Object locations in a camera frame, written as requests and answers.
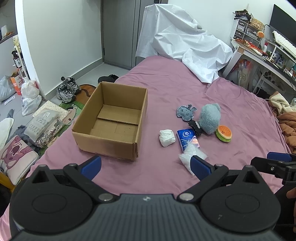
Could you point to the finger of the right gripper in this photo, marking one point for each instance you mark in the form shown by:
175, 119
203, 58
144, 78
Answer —
284, 157

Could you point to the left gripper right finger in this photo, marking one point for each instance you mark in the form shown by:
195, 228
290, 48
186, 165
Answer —
207, 173

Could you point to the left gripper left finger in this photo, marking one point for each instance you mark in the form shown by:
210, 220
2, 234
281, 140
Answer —
84, 172

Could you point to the clear bubble wrap bag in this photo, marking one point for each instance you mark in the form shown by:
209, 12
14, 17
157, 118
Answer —
191, 150

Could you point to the blue tissue pack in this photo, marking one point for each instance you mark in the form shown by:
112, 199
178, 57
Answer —
185, 137

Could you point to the burger shaped plush toy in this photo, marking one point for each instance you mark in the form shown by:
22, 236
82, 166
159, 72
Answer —
223, 133

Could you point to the black felt pouch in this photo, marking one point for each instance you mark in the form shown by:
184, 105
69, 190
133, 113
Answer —
194, 125

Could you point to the white wadded cloth bundle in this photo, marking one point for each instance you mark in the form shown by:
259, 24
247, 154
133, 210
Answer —
166, 137

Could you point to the grey fluffy plush toy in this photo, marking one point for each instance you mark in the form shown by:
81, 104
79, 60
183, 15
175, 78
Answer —
210, 117

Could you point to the blue felt elephant toy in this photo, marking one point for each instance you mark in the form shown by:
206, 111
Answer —
186, 113

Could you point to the person hand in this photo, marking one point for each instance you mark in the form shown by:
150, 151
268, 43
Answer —
291, 193

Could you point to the brown blanket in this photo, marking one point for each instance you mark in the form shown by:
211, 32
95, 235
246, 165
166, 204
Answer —
287, 123

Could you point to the pink cartoon cushion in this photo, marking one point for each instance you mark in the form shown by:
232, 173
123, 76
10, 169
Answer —
16, 159

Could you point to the packaged folded bedding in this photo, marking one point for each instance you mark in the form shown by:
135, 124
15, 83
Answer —
43, 127

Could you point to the pink bed sheet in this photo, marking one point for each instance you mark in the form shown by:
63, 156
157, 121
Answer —
155, 197

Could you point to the brown cardboard box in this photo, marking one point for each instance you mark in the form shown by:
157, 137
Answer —
110, 123

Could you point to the green cartoon floor mat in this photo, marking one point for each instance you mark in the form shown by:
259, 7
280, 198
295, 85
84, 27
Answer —
73, 110

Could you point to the grey sneaker pair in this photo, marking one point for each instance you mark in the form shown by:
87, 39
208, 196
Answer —
67, 90

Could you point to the white desk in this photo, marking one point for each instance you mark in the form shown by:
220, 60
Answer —
240, 51

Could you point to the white plastic bag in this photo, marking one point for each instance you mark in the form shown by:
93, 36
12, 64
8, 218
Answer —
31, 97

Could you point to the black slipper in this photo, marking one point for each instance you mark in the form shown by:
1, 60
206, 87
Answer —
110, 78

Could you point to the grey plastic bag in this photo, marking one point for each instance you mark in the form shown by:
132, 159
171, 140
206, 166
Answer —
6, 88

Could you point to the white keyboard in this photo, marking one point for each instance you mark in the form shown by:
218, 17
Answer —
286, 44

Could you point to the black monitor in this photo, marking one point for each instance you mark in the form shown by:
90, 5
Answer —
283, 23

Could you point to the white draped sheet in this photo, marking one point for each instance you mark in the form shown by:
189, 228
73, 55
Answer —
169, 31

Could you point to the grey door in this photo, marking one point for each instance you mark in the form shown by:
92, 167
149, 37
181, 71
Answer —
121, 22

